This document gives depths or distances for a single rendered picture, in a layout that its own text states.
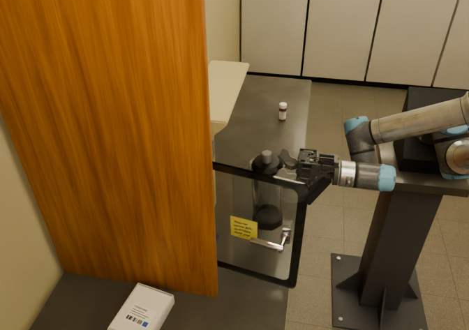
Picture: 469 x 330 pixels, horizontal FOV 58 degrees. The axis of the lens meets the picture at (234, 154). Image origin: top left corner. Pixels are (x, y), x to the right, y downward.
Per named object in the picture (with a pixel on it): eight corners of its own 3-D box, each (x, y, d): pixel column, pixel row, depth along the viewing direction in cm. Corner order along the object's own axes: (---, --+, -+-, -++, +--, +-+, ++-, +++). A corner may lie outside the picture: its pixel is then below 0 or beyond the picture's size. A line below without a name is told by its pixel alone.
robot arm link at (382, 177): (389, 192, 123) (395, 193, 115) (350, 188, 125) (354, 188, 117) (391, 165, 124) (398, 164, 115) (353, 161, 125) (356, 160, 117)
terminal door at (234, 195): (199, 258, 131) (190, 155, 107) (296, 287, 122) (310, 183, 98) (198, 260, 130) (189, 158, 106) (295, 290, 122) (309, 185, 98)
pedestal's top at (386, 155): (448, 148, 190) (451, 141, 188) (467, 197, 165) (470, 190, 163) (375, 142, 194) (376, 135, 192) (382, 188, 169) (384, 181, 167)
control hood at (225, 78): (181, 152, 105) (178, 118, 99) (212, 89, 130) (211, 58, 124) (227, 157, 103) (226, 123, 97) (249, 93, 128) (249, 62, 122)
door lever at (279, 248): (255, 231, 113) (255, 225, 112) (289, 241, 111) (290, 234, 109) (248, 246, 110) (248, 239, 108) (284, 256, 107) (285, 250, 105)
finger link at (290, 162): (273, 141, 129) (300, 151, 124) (273, 156, 132) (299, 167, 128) (268, 146, 127) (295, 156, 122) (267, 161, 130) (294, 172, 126)
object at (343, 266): (414, 264, 250) (463, 140, 195) (429, 341, 212) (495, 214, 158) (331, 254, 256) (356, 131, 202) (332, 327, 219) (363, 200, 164)
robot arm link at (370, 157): (372, 151, 135) (378, 149, 124) (380, 185, 134) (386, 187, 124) (347, 156, 136) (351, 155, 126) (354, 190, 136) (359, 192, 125)
